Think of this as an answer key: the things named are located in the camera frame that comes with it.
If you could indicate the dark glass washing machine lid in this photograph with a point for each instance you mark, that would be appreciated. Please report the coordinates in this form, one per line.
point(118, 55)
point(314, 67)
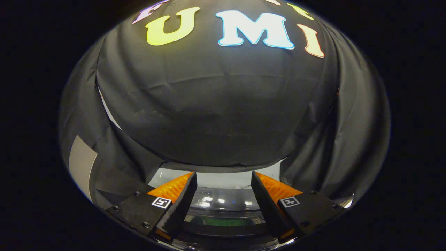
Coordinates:
point(223, 200)

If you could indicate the grey cabinet with dark top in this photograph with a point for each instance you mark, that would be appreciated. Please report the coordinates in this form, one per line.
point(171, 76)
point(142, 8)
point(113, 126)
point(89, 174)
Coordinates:
point(82, 164)

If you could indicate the grey washing machine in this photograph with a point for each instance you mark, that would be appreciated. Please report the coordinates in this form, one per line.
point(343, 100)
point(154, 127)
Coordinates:
point(226, 242)

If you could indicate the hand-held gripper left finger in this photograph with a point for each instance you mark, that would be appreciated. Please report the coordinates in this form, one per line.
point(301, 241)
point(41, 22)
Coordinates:
point(181, 205)

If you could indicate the black backdrop cloth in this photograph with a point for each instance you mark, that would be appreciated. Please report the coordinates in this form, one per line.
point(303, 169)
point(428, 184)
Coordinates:
point(216, 104)

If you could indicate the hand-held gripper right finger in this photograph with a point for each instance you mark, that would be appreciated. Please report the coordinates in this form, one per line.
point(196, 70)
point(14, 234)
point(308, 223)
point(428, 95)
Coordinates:
point(266, 205)

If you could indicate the green polo shirt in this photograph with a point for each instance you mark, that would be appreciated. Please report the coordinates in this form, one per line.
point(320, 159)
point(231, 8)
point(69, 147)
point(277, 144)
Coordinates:
point(223, 221)

